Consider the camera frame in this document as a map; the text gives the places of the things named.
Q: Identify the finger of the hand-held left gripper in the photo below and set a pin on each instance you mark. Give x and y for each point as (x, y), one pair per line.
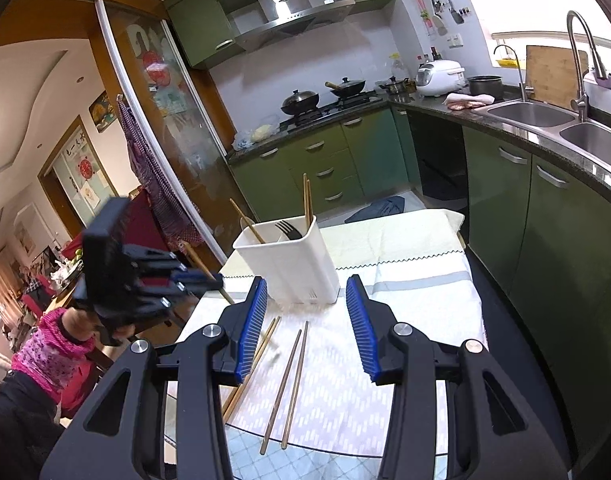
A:
(183, 274)
(205, 285)

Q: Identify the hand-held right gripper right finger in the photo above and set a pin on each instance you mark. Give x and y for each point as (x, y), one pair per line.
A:
(360, 330)

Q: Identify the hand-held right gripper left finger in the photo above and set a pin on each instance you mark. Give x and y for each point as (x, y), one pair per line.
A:
(250, 330)

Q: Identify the wooden chopstick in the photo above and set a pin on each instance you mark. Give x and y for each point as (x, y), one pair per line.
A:
(266, 334)
(310, 205)
(295, 385)
(280, 392)
(248, 221)
(274, 330)
(193, 255)
(305, 200)

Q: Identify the clear plastic spoon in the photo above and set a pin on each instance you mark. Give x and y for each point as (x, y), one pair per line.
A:
(244, 222)

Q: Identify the white plastic utensil holder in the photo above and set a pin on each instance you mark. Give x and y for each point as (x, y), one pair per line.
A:
(295, 265)

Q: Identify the cluttered wooden dining table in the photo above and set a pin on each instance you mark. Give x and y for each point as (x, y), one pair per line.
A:
(63, 272)

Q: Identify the door with paper posters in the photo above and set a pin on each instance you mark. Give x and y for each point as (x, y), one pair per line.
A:
(80, 175)

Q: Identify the checked apron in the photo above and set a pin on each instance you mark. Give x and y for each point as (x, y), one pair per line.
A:
(155, 180)

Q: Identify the white patterned teal-bordered tablecloth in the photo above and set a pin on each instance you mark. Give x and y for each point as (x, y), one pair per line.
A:
(335, 410)

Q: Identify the cream cloth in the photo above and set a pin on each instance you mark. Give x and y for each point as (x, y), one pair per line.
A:
(395, 235)

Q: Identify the blue cloth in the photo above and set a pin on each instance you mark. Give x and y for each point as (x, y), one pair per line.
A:
(378, 208)

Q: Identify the red seat cushion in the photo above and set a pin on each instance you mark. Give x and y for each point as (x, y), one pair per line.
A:
(78, 385)

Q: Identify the sliding glass door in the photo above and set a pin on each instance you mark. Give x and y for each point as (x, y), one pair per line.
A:
(180, 125)

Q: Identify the plastic bag with food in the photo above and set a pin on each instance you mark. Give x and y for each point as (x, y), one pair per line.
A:
(258, 135)

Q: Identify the green base cabinets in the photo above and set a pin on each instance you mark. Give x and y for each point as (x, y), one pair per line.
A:
(510, 220)

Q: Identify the person's dark clothing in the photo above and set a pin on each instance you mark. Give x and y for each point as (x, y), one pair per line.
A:
(15, 430)

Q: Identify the black lidded wok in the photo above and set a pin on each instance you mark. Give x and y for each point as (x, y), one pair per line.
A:
(299, 102)

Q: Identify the black gas stove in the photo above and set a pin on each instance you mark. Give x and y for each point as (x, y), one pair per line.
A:
(335, 107)

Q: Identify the small steel pot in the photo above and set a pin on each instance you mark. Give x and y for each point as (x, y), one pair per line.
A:
(395, 86)

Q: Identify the pink cloth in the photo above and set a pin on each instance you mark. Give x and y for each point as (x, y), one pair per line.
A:
(465, 101)

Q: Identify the white rice cooker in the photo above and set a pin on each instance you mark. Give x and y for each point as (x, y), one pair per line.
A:
(440, 79)

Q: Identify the clear oil bottle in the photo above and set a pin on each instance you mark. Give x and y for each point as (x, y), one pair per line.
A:
(399, 67)

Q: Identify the black cooking pot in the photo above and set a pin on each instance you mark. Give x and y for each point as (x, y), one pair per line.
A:
(485, 87)

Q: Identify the steel double sink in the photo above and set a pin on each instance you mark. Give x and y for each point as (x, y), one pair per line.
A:
(535, 115)

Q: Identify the steel range hood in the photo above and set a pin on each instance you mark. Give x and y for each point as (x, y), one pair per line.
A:
(285, 10)

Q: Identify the dark sauce bottle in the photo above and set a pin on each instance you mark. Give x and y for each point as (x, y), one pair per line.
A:
(436, 55)

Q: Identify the small steel faucet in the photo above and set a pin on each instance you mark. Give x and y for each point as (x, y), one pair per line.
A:
(522, 85)

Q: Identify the yellow basket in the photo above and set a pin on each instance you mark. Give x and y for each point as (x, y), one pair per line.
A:
(510, 63)

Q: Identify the white hanging spatula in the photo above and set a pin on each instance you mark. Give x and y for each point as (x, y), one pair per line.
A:
(439, 25)

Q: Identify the wooden cutting board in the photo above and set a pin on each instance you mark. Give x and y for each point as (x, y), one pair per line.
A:
(550, 75)

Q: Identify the pink hanging utensil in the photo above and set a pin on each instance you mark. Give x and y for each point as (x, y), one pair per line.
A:
(424, 17)

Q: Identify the tall steel faucet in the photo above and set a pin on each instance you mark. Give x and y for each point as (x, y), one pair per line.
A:
(580, 90)

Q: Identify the black hanging spatula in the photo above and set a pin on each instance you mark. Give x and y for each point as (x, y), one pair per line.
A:
(457, 15)

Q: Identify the purple bowl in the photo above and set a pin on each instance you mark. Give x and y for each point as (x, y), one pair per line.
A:
(605, 81)

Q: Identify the wall poster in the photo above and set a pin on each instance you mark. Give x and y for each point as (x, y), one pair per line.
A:
(103, 112)

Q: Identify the green wall cabinets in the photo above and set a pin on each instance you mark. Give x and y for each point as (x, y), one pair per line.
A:
(200, 25)

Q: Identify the white wall socket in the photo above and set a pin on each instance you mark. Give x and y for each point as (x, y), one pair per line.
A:
(454, 40)

